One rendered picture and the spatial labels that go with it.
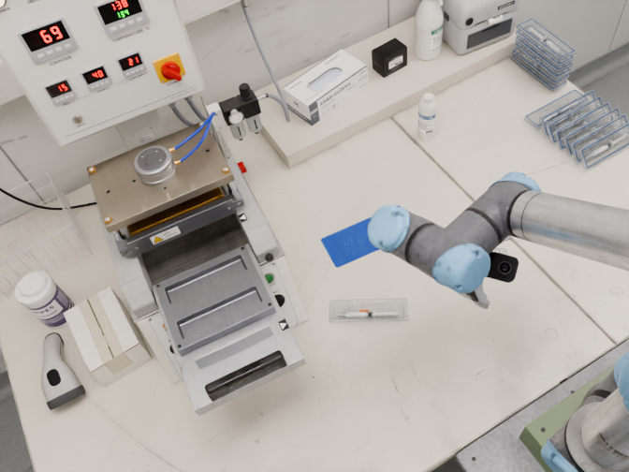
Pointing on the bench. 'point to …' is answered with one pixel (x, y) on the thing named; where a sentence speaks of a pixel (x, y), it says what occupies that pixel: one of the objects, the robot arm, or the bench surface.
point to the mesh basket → (49, 234)
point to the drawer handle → (244, 374)
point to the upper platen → (175, 211)
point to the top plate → (158, 175)
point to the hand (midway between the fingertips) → (502, 272)
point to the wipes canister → (43, 299)
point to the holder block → (213, 300)
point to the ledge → (373, 93)
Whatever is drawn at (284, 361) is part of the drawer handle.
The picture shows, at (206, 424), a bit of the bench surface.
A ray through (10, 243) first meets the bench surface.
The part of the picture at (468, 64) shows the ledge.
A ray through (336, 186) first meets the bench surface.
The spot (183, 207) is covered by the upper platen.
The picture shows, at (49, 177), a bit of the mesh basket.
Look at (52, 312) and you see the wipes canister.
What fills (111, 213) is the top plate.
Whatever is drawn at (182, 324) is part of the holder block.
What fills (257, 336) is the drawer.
